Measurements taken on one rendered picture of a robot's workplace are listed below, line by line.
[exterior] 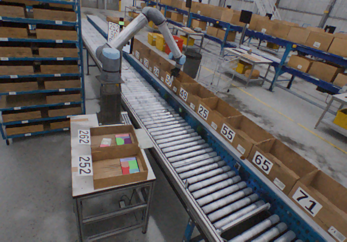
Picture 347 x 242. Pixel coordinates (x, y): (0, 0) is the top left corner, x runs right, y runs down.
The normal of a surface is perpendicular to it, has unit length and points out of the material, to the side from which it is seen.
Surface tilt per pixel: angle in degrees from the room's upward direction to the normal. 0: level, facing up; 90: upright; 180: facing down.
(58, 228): 0
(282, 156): 89
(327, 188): 89
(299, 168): 90
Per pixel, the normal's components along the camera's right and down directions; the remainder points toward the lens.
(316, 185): -0.86, 0.11
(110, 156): 0.37, 0.49
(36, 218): 0.16, -0.85
